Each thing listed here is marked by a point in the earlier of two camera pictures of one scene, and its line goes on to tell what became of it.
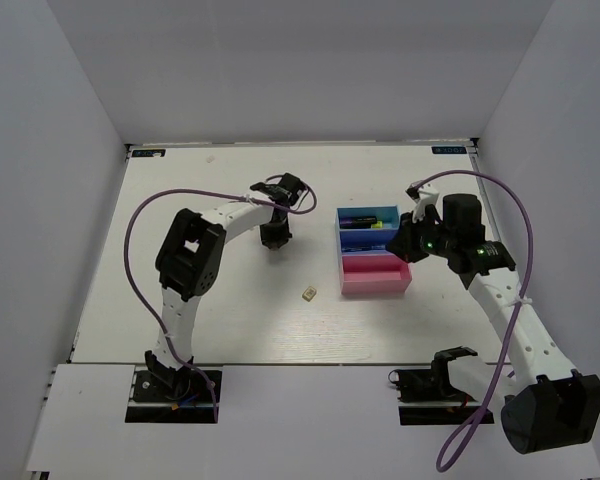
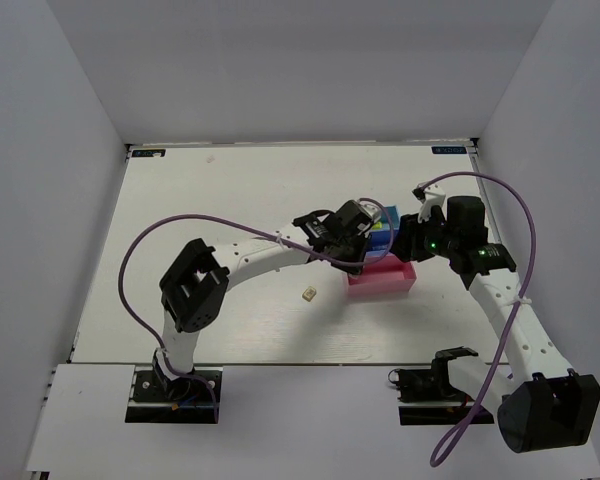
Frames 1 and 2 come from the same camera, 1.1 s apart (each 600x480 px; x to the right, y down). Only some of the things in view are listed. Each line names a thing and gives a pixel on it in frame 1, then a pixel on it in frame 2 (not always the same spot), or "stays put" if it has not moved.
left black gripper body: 276,232 to 353,250
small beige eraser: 309,293 stays put
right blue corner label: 448,149 stays put
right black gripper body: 432,238 stays put
